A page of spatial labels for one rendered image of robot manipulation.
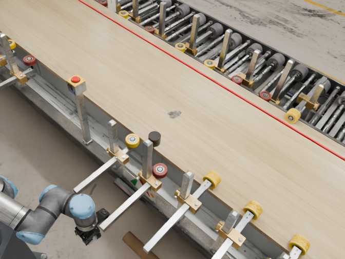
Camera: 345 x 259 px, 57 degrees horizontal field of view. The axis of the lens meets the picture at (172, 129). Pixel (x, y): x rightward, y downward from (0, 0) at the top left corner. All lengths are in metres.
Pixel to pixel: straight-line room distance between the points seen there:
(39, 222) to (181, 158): 0.82
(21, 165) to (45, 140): 0.31
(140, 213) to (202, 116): 1.00
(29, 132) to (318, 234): 2.48
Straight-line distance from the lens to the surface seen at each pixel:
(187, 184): 1.44
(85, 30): 2.66
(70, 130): 2.18
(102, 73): 2.24
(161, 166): 1.72
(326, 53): 4.66
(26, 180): 2.88
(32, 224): 1.32
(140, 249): 2.40
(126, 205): 1.66
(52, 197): 1.36
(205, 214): 1.94
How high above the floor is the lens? 2.35
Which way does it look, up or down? 50 degrees down
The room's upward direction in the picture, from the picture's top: 7 degrees clockwise
